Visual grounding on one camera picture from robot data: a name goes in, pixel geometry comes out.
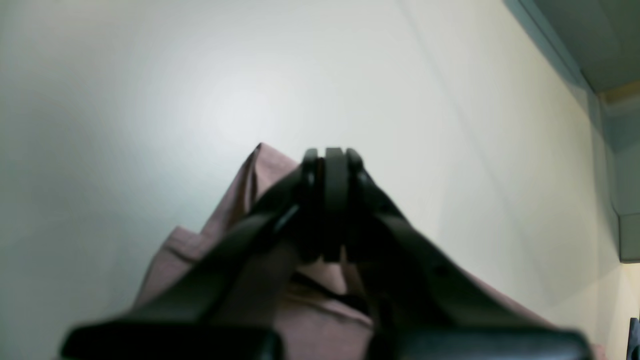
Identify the mauve t-shirt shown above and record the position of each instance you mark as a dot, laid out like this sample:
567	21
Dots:
313	317

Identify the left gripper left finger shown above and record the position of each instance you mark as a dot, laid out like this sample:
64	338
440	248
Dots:
224	307

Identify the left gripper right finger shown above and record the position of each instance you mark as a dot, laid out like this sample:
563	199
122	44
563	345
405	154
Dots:
426	307

